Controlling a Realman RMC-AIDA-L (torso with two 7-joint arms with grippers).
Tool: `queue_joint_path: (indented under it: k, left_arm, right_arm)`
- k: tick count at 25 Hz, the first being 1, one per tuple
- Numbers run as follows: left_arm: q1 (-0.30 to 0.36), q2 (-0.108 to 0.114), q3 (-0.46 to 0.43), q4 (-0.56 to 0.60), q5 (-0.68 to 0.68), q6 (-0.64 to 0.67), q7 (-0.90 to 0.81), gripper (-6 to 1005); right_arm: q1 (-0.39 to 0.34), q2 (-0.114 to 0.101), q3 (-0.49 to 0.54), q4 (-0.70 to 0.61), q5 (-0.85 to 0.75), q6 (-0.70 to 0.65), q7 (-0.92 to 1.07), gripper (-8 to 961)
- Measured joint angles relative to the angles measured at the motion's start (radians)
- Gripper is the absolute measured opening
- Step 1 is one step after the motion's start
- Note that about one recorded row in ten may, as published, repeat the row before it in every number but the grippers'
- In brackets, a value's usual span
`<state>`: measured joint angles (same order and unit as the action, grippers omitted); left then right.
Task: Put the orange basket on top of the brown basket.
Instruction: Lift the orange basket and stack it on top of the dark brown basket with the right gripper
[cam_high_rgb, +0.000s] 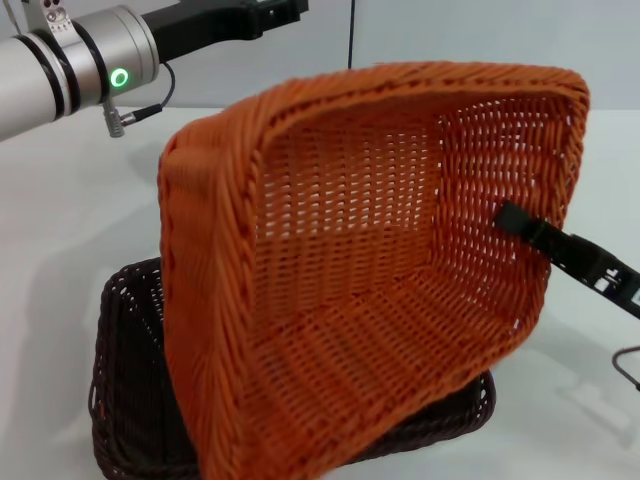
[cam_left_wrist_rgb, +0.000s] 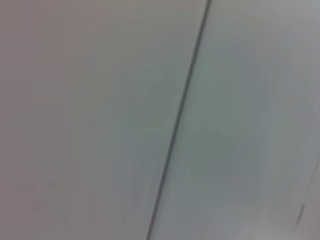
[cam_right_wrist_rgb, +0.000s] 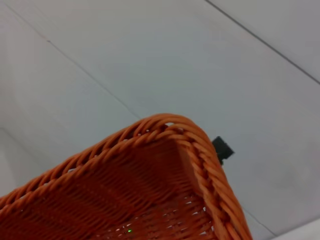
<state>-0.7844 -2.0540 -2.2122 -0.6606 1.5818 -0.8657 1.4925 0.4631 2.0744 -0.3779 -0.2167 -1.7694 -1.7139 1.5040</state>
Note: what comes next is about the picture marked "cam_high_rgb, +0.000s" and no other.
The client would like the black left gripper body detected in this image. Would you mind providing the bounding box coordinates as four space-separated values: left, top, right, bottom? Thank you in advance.
141 0 266 65

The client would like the orange wicker basket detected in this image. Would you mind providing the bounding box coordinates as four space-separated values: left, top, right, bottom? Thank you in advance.
157 60 592 480

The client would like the dark brown wicker basket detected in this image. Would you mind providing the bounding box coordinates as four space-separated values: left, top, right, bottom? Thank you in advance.
88 257 497 480

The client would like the grey cable with metal plug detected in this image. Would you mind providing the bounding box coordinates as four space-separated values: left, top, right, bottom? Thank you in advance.
101 62 177 140

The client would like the thin dark cable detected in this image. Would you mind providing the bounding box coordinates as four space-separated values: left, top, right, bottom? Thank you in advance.
612 346 640 392

